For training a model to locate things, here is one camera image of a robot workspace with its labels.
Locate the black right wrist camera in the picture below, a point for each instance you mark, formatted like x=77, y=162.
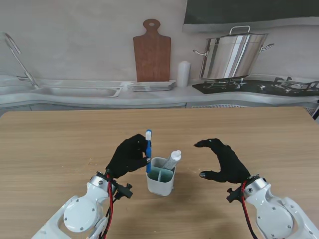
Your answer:
x=233, y=195

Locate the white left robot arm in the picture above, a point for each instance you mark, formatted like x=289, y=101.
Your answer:
x=79, y=214

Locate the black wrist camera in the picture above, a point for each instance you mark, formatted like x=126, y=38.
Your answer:
x=233, y=195
x=124, y=191

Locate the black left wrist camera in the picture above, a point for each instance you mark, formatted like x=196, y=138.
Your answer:
x=124, y=191

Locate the silver toothpaste tube white cap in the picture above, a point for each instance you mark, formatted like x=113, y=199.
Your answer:
x=172, y=160

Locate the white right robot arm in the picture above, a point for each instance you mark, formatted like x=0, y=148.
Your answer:
x=274, y=216

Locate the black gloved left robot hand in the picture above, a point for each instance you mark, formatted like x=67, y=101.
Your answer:
x=127, y=156

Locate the blue toothbrush white bristles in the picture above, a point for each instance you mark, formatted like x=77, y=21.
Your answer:
x=148, y=147

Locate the perforated metal panel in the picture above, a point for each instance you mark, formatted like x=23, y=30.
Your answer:
x=312, y=109

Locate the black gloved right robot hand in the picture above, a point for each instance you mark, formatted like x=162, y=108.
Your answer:
x=231, y=166

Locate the white divided toothbrush holder cup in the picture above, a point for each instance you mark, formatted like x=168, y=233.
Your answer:
x=159, y=185

